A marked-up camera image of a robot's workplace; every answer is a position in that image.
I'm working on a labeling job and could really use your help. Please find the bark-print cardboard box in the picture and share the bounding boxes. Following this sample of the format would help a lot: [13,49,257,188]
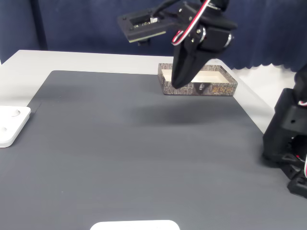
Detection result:
[157,63,238,97]

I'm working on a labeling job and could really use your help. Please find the grey table mat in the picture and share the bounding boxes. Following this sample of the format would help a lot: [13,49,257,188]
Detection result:
[0,69,307,230]

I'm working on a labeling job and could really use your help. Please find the blue curtain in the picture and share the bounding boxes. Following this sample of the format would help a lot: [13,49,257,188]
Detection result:
[0,0,307,71]

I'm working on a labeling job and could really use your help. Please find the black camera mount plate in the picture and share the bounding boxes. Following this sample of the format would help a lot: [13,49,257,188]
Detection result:
[117,8,180,46]

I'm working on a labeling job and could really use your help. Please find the black camera cable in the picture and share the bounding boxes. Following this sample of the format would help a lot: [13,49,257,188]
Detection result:
[153,0,179,16]

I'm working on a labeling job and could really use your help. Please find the white camera stand base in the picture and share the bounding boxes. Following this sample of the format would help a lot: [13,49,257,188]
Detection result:
[90,219,180,230]
[0,105,32,149]

